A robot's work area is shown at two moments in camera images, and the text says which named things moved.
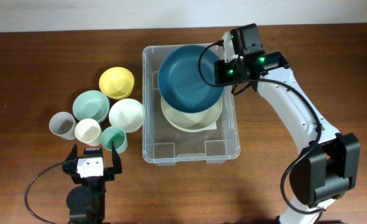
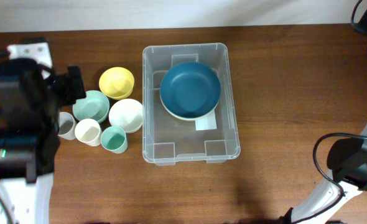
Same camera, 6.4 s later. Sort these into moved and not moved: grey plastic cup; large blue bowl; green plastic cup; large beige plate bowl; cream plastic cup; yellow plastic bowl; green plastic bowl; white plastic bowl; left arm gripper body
Moved: large blue bowl; large beige plate bowl; left arm gripper body
Not moved: green plastic bowl; green plastic cup; yellow plastic bowl; grey plastic cup; white plastic bowl; cream plastic cup
